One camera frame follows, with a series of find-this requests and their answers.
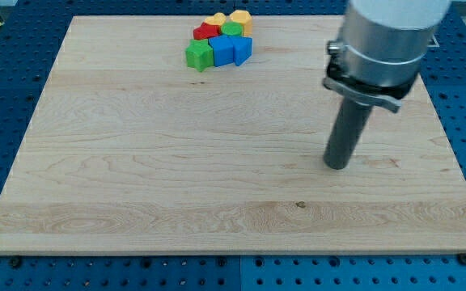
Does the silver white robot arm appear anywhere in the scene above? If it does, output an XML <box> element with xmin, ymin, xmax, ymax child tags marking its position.
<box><xmin>323</xmin><ymin>0</ymin><xmax>451</xmax><ymax>112</ymax></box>

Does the green pentagon block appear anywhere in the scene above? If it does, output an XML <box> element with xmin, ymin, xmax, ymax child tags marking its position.
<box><xmin>185</xmin><ymin>39</ymin><xmax>214</xmax><ymax>72</ymax></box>

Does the blue triangle block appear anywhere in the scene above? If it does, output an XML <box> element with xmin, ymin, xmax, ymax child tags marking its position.
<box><xmin>229</xmin><ymin>36</ymin><xmax>252</xmax><ymax>66</ymax></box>

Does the blue cube block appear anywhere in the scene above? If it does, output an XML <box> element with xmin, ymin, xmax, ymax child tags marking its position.
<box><xmin>208</xmin><ymin>35</ymin><xmax>234</xmax><ymax>67</ymax></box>

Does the light wooden board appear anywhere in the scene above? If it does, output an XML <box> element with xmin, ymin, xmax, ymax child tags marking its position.
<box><xmin>0</xmin><ymin>16</ymin><xmax>466</xmax><ymax>256</ymax></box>

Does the green cylinder block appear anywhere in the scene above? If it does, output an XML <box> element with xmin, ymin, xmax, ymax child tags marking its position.
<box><xmin>220</xmin><ymin>22</ymin><xmax>244</xmax><ymax>36</ymax></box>

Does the red star block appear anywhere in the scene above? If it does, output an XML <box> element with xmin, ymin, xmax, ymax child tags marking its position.
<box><xmin>193</xmin><ymin>23</ymin><xmax>221</xmax><ymax>40</ymax></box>

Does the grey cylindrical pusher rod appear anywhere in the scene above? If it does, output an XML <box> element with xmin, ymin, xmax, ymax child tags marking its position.
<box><xmin>324</xmin><ymin>98</ymin><xmax>373</xmax><ymax>170</ymax></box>

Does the yellow heart block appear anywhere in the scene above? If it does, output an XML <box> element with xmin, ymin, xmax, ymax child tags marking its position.
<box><xmin>204</xmin><ymin>12</ymin><xmax>227</xmax><ymax>26</ymax></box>

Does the yellow hexagon block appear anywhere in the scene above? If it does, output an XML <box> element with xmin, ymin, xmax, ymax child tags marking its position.
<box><xmin>229</xmin><ymin>10</ymin><xmax>252</xmax><ymax>36</ymax></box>

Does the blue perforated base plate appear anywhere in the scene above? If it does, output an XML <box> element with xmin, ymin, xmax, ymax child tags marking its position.
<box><xmin>0</xmin><ymin>0</ymin><xmax>466</xmax><ymax>290</ymax></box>

